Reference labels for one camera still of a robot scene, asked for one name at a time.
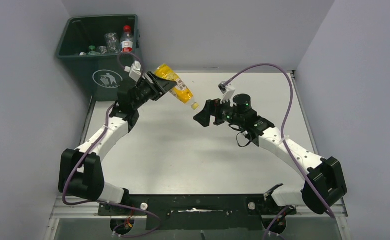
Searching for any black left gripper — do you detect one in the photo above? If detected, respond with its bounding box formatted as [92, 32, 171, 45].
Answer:
[132, 72, 177, 110]

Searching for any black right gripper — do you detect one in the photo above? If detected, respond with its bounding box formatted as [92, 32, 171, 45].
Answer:
[194, 95, 244, 128]

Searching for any yellow juice bottle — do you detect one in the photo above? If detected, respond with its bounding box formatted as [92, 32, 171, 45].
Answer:
[154, 63, 199, 110]

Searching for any red label bottle red cap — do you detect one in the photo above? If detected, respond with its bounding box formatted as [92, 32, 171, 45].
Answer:
[120, 25, 134, 53]

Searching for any clear unlabelled bottle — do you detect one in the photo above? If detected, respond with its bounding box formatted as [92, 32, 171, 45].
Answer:
[104, 32, 120, 54]

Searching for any blue label crushed bottle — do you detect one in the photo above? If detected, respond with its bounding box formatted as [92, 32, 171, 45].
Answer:
[96, 46, 108, 55]

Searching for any green tinted bottle white cap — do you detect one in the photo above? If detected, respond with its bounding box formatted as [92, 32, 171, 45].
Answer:
[78, 45, 101, 56]

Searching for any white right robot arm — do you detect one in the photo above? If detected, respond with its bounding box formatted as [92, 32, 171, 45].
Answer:
[193, 93, 348, 216]

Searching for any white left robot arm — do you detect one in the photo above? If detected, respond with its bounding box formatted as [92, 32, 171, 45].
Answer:
[58, 72, 177, 205]

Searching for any dark green trash bin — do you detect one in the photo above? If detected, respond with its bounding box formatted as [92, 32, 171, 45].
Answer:
[55, 14, 142, 102]

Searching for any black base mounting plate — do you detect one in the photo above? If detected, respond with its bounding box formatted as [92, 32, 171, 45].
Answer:
[98, 193, 297, 231]

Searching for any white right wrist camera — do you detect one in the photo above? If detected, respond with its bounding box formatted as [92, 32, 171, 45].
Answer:
[218, 81, 236, 104]

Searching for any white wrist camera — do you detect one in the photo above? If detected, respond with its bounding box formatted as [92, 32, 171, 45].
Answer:
[124, 60, 143, 82]
[218, 81, 236, 104]

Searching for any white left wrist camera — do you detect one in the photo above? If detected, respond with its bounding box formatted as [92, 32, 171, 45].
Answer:
[124, 60, 143, 82]

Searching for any aluminium frame rail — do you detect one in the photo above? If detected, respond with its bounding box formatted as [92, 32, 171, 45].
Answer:
[44, 196, 353, 240]

